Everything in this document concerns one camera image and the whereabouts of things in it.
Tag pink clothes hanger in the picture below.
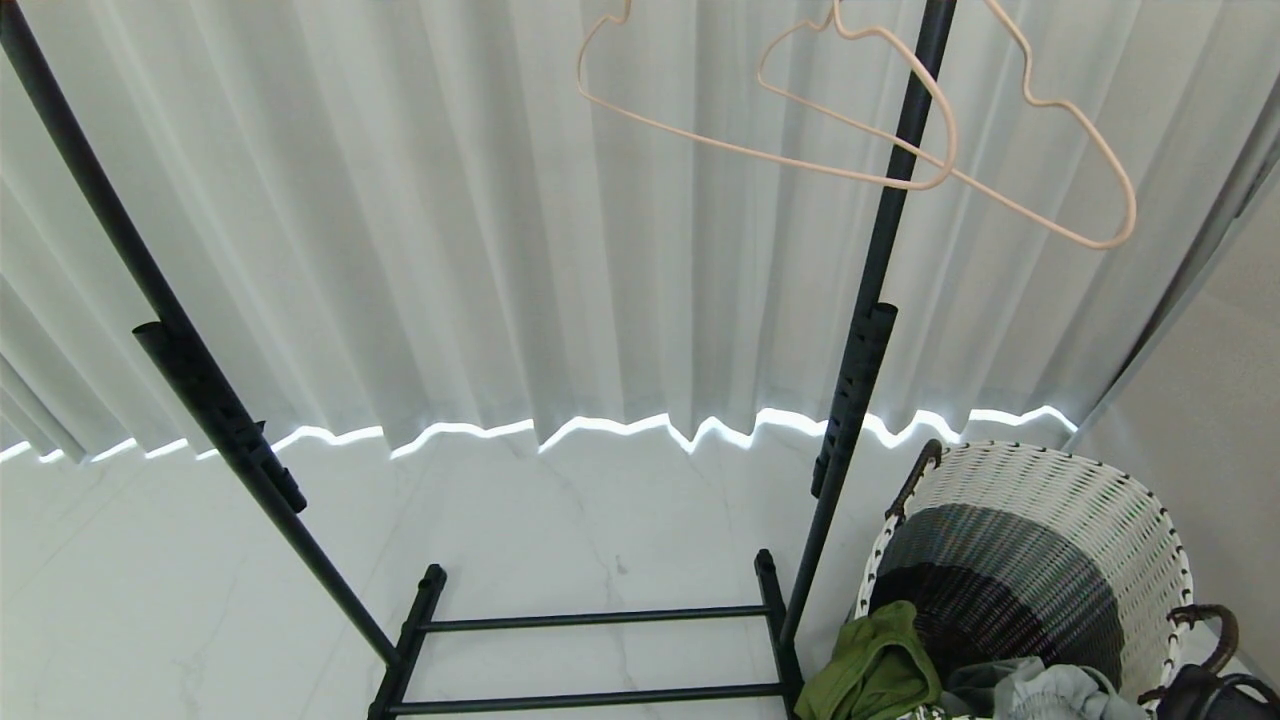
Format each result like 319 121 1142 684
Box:
576 0 959 192
756 0 1139 251

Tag white laundry basket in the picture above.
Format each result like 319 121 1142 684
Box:
855 438 1241 720

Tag pale grey shorts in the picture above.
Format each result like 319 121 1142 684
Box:
940 657 1151 720

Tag black clothes rack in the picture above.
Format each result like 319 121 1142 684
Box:
0 0 959 720

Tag green garment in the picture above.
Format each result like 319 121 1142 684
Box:
795 600 944 720

